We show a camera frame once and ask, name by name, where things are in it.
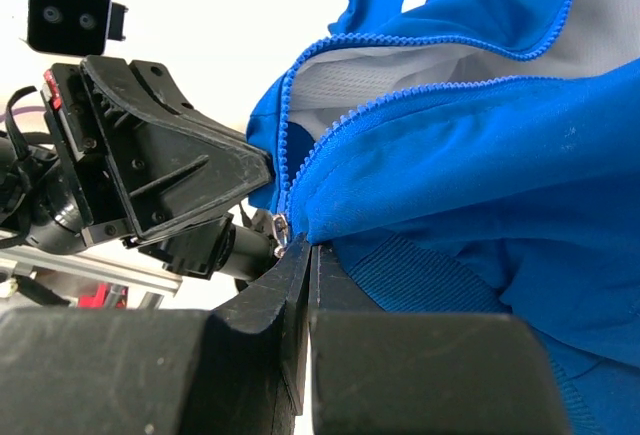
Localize silver zipper pull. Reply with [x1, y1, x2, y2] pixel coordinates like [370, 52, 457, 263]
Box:
[272, 213, 291, 258]

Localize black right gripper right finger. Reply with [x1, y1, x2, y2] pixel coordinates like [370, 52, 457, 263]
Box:
[309, 246, 570, 434]

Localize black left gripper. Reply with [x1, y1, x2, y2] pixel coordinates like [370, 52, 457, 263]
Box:
[1, 55, 274, 282]

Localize aluminium table edge rail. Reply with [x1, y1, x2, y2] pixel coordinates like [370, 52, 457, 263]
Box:
[1, 247, 182, 308]

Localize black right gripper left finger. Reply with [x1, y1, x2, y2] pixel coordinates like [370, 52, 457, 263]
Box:
[1, 237, 311, 434]

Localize blue white red hooded jacket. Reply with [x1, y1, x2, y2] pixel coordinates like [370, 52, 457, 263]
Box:
[246, 0, 639, 434]

